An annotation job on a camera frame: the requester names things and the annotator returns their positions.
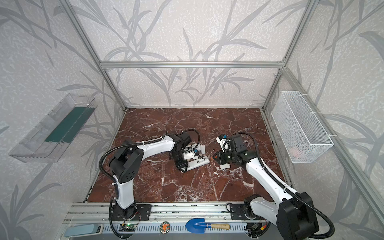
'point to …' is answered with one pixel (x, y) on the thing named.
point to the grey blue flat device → (78, 230)
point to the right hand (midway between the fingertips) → (215, 151)
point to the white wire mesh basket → (302, 136)
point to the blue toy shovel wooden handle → (197, 225)
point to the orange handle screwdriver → (212, 158)
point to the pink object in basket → (295, 152)
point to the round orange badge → (164, 227)
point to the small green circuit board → (127, 227)
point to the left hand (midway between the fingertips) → (185, 163)
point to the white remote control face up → (194, 164)
